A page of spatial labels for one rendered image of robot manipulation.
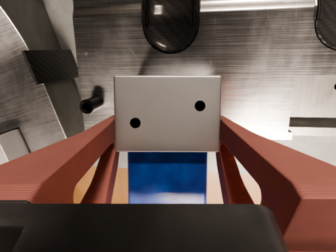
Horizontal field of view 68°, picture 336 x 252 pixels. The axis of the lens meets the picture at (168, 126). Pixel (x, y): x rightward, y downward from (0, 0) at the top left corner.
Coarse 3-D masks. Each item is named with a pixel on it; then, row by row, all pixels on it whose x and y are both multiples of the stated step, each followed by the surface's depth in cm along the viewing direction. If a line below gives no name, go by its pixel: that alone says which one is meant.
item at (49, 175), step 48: (96, 144) 9; (0, 192) 5; (48, 192) 6; (96, 192) 11; (0, 240) 5; (48, 240) 4; (96, 240) 4; (144, 240) 4; (192, 240) 4; (240, 240) 4
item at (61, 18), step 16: (48, 0) 26; (64, 0) 26; (48, 16) 26; (64, 16) 26; (64, 32) 27; (64, 48) 27; (288, 144) 26; (304, 144) 26; (320, 144) 26; (96, 160) 30; (208, 160) 28
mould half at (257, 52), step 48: (96, 0) 17; (240, 0) 16; (288, 0) 15; (96, 48) 18; (144, 48) 17; (192, 48) 17; (240, 48) 16; (288, 48) 16; (240, 96) 17; (288, 96) 17
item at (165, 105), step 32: (128, 96) 11; (160, 96) 11; (192, 96) 11; (128, 128) 12; (160, 128) 12; (192, 128) 12; (128, 160) 13; (160, 160) 13; (192, 160) 13; (128, 192) 13; (160, 192) 13; (192, 192) 13
